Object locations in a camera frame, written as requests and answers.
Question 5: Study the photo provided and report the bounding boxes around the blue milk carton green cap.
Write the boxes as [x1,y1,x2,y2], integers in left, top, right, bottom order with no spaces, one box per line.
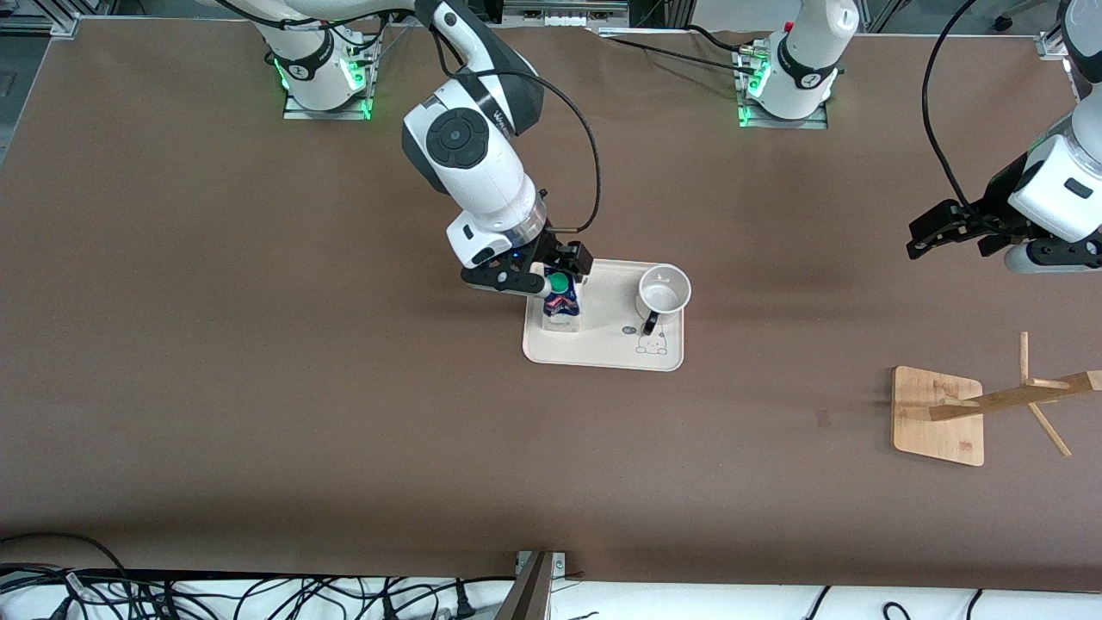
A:
[541,267,585,333]

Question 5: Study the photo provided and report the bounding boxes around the white cup black handle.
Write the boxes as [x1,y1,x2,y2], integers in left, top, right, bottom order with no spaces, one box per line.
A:
[635,264,692,337]

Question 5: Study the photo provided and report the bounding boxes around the wooden cup rack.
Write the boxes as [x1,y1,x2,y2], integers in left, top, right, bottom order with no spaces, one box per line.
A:
[891,332,1102,468]

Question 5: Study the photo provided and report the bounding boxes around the cream rabbit print tray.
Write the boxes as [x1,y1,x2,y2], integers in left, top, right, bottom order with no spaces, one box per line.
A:
[522,256,686,373]

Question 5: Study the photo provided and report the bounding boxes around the black chair caster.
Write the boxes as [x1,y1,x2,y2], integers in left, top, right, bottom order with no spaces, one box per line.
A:
[994,0,1038,33]

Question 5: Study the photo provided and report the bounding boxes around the grey power strip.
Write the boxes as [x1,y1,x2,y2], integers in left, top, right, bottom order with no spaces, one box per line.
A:
[502,0,629,27]

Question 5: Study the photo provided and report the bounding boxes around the brown table cover sheet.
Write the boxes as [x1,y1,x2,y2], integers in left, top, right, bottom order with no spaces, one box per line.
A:
[0,17,1102,595]

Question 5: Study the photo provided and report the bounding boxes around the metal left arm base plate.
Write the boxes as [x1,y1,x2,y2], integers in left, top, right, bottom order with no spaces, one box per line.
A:
[738,102,829,131]

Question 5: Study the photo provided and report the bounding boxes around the long black table cable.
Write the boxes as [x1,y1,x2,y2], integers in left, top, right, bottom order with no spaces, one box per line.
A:
[603,36,763,77]

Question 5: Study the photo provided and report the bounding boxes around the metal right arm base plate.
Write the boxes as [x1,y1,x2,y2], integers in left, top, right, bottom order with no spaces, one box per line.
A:
[282,86,374,121]

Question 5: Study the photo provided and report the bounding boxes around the short black table cable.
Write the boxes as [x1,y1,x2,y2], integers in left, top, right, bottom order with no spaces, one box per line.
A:
[684,24,758,54]

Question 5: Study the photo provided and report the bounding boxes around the metal camera post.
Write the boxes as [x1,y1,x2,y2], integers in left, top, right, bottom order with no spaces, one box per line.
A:
[495,549,569,620]

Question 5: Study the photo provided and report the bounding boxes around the tangled black floor cables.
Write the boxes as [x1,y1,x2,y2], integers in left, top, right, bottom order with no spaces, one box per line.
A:
[0,567,517,620]

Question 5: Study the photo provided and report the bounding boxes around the black looped floor cable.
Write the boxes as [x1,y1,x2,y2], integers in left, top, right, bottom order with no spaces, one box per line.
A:
[0,532,130,591]

